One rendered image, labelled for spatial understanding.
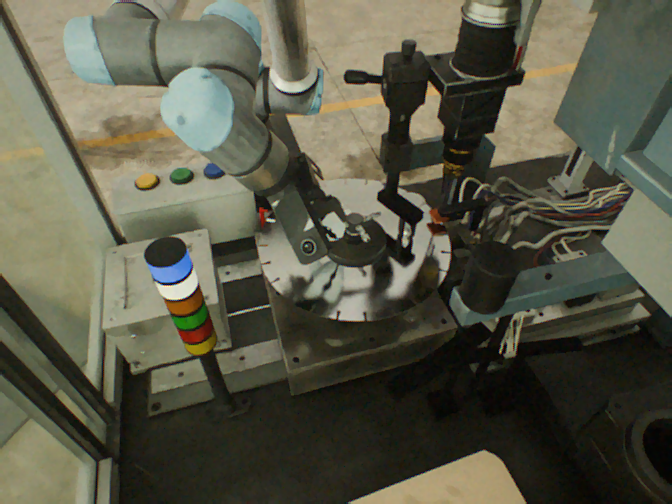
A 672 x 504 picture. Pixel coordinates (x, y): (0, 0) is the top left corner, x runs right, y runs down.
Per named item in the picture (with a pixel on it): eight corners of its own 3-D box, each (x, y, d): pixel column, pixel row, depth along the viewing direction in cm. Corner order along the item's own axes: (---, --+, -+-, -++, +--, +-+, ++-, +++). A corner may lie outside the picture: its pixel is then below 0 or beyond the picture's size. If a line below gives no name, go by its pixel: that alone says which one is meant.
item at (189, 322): (173, 334, 60) (167, 321, 57) (172, 305, 63) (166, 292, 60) (210, 325, 61) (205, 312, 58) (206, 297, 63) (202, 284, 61)
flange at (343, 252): (343, 209, 87) (343, 199, 85) (397, 232, 83) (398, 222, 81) (309, 247, 81) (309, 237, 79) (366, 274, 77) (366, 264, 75)
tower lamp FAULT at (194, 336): (179, 347, 62) (174, 335, 60) (177, 319, 65) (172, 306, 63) (215, 338, 63) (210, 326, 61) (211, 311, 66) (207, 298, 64)
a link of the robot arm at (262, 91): (229, 99, 132) (220, 50, 122) (277, 100, 132) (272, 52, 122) (220, 123, 124) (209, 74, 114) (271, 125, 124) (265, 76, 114)
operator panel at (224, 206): (135, 260, 105) (111, 211, 94) (134, 226, 112) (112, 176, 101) (261, 234, 111) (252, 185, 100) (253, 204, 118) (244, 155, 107)
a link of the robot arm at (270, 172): (278, 158, 55) (222, 190, 58) (298, 177, 59) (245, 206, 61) (266, 113, 59) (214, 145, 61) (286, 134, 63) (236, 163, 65)
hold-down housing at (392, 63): (380, 178, 74) (392, 51, 59) (374, 159, 77) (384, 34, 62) (414, 175, 75) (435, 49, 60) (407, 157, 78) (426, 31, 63)
